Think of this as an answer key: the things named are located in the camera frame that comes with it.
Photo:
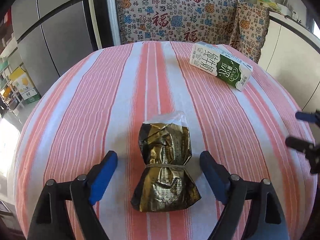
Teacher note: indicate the grey multi-door refrigerator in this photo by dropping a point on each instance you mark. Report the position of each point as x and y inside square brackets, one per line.
[52, 36]

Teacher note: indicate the white kitchen counter cabinet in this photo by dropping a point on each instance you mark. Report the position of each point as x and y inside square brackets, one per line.
[291, 56]

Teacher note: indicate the white knife block holder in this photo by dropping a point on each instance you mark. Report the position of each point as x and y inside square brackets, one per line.
[284, 8]

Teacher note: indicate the white green milk carton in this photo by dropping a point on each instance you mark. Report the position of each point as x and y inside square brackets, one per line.
[221, 63]

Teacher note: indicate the yellow white cardboard box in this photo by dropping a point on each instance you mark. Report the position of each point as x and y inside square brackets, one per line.
[21, 80]

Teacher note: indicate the floral patterned side cloth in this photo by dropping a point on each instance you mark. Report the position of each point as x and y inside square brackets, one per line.
[250, 29]

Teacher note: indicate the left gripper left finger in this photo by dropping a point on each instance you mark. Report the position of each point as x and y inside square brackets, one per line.
[50, 218]

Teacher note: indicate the white metal storage rack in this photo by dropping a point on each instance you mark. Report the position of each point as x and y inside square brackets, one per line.
[10, 95]

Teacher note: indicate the pink striped tablecloth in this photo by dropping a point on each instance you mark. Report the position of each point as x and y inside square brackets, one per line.
[147, 103]

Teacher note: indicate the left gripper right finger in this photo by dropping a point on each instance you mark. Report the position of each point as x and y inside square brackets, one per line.
[265, 220]

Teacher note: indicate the floral patterned counter cloth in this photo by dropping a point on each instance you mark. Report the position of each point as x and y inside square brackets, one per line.
[210, 21]

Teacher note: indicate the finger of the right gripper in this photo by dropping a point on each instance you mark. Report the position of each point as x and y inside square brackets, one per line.
[310, 151]
[313, 117]

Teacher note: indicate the dark gold foil bag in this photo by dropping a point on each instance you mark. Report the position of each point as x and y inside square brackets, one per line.
[165, 184]

